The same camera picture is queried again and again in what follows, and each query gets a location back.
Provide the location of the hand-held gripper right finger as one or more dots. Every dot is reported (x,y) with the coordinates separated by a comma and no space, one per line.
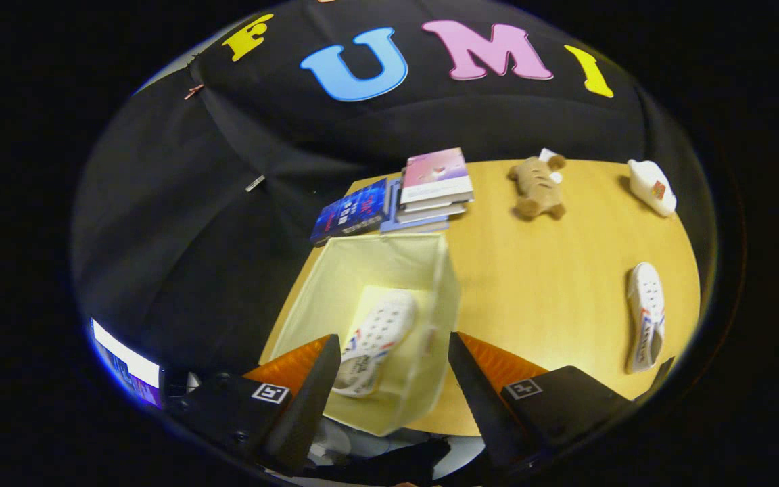
(477,399)

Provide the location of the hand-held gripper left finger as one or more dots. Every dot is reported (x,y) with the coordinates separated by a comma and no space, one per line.
(312,406)

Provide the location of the white perforated shoe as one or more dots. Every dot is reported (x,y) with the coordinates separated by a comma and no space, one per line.
(383,325)
(645,291)

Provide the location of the fabric storage box with lid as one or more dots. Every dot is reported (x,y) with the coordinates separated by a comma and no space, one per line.
(335,277)

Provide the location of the dark cloth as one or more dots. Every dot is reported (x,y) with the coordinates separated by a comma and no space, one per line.
(389,463)

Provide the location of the light blue book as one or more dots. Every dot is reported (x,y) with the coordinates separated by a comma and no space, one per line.
(413,225)

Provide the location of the computer monitor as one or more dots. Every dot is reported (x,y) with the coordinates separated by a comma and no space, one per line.
(126,362)

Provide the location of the white book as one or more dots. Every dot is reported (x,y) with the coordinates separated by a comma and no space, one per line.
(430,213)

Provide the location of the dark blue book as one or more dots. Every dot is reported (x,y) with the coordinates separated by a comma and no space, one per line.
(352,210)

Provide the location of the black backdrop cloth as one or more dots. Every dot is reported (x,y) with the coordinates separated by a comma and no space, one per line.
(193,237)

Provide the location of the brown plush toy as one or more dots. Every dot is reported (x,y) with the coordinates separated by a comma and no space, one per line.
(538,189)

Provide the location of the silver clip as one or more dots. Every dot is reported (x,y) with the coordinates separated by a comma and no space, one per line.
(255,183)

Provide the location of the pink book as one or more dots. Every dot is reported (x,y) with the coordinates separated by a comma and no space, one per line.
(437,169)

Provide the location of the white bottle orange label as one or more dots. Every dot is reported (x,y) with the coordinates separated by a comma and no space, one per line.
(652,188)

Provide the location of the copper clip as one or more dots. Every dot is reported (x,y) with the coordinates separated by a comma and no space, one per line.
(193,91)

